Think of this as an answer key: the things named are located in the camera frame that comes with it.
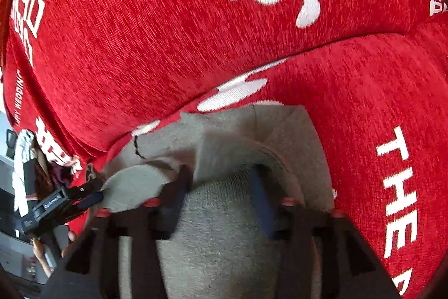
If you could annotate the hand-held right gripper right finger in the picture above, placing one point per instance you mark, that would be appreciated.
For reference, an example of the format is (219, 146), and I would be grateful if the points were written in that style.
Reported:
(261, 206)

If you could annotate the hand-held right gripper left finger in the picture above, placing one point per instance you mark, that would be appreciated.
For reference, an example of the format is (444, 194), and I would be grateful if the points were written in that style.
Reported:
(175, 204)

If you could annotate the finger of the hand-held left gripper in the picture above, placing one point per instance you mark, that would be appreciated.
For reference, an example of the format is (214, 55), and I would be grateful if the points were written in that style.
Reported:
(91, 199)
(89, 186)

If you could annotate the grey knit sweater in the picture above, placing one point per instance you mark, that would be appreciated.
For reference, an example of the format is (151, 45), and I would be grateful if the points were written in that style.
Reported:
(227, 250)

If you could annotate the person's left hand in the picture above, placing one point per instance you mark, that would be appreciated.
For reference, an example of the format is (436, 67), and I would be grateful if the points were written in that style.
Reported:
(70, 238)

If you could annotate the dark patterned cloth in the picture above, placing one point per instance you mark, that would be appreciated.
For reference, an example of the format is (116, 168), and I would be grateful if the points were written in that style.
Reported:
(49, 173)

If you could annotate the pale grey-green cloth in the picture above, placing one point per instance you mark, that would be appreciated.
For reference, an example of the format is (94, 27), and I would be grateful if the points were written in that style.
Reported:
(24, 162)

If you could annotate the red printed sofa cover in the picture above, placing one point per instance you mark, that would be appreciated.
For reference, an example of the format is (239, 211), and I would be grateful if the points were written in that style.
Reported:
(140, 39)

